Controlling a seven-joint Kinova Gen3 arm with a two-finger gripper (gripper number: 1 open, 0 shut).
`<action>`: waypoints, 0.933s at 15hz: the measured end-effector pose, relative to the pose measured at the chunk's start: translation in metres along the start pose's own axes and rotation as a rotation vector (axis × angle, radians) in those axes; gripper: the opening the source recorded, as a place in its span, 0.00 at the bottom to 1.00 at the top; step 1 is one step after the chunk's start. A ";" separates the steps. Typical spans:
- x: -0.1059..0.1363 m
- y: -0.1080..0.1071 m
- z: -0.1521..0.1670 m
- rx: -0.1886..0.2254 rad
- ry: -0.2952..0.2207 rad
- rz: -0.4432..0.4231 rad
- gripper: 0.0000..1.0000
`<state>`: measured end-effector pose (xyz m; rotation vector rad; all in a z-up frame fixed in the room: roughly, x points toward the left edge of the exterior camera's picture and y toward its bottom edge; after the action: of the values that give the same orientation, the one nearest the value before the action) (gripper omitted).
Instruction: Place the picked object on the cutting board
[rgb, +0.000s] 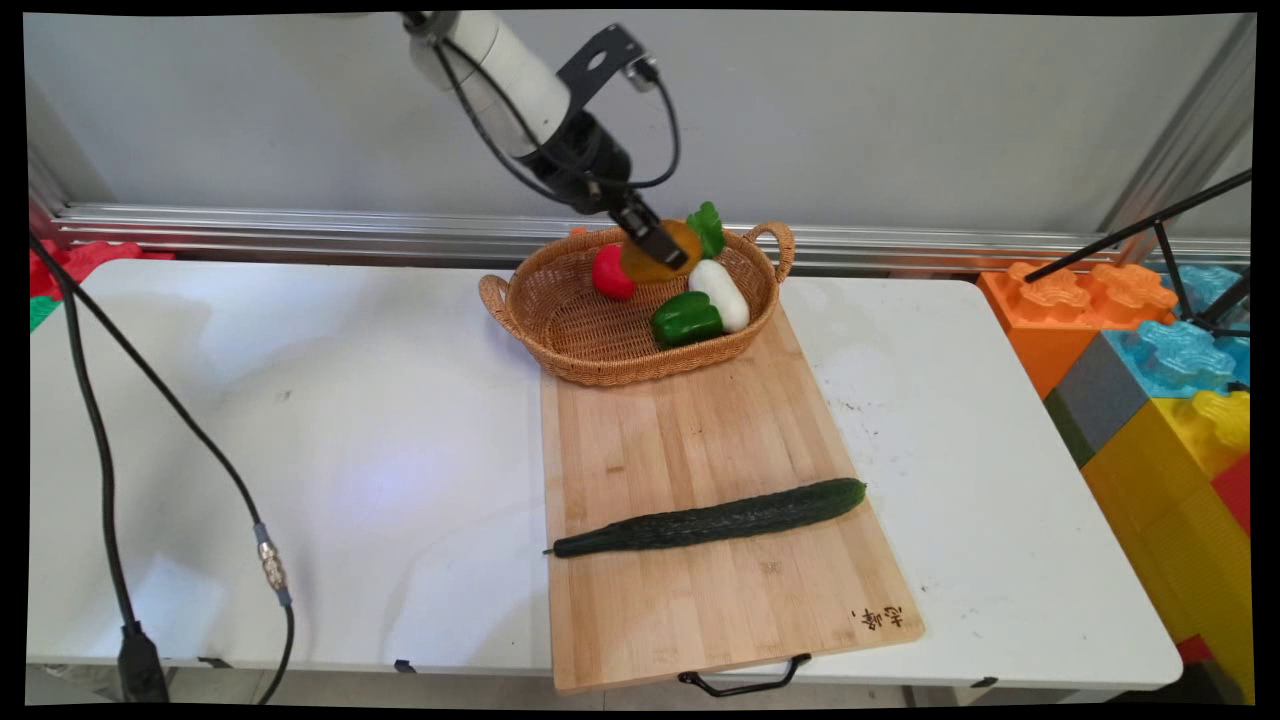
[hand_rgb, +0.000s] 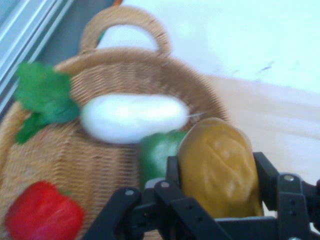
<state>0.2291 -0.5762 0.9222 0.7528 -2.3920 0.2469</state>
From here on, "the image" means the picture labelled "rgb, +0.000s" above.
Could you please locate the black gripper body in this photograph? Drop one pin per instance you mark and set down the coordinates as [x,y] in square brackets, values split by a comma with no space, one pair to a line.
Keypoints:
[585,160]

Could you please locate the green toy bell pepper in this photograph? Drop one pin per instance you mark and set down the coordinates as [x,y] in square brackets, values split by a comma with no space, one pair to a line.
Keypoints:
[686,320]

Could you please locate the blue giant building block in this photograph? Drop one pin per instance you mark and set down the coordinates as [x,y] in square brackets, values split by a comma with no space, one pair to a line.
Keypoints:
[1170,355]

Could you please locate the orange giant building block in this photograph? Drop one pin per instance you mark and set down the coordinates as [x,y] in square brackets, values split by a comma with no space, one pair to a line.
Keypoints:
[1040,330]

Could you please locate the black tripod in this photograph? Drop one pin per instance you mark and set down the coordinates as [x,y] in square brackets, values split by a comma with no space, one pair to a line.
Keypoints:
[1160,225]

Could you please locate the brown toy potato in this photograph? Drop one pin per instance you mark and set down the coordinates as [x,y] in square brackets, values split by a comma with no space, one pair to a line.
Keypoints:
[640,265]

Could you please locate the yellow giant building block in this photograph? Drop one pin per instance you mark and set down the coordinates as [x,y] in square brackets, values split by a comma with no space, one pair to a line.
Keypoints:
[1160,520]

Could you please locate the white toy radish with leaves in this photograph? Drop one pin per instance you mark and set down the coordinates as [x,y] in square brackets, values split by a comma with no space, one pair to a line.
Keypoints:
[725,295]

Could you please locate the slanted aluminium post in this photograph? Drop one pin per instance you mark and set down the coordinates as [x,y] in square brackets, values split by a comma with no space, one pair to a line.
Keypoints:
[1185,130]

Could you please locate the grey giant building block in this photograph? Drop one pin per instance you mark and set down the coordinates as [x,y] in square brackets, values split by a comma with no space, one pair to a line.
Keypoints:
[1100,395]

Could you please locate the dark green cucumber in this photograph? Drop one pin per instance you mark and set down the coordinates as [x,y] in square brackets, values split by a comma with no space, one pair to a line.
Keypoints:
[710,520]

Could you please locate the wrist camera with black bracket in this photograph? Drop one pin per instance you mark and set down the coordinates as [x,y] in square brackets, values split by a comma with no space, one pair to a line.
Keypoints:
[600,60]

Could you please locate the red giant building block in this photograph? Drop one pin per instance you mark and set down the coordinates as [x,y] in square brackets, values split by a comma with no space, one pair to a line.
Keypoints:
[1234,492]

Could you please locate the horizontal aluminium rail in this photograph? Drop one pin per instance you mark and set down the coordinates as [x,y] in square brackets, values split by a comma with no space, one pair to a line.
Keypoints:
[300,230]

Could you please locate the wooden cutting board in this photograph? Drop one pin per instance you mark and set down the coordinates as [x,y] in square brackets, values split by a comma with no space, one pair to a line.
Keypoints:
[700,440]

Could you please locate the red toy bell pepper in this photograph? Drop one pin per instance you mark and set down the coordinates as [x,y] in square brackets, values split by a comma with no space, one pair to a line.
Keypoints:
[608,278]

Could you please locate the woven wicker basket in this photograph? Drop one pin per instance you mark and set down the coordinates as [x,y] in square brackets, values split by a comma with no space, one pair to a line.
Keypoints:
[590,340]

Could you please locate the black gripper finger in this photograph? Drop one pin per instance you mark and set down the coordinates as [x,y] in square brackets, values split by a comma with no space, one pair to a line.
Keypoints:
[655,240]

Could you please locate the green foam mat piece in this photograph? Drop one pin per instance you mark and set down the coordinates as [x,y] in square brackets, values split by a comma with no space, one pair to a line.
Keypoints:
[42,312]

